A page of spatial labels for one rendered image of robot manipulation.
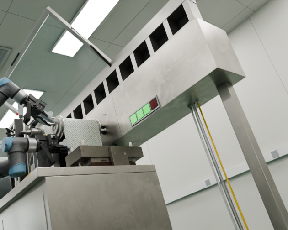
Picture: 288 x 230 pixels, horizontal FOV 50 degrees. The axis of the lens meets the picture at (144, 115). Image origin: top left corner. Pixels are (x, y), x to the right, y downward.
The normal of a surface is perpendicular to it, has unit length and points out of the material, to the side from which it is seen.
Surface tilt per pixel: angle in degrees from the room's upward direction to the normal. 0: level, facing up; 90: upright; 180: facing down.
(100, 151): 90
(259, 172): 90
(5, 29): 180
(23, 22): 180
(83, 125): 90
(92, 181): 90
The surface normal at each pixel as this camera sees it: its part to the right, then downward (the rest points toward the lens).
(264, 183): -0.74, -0.09
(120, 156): 0.62, -0.46
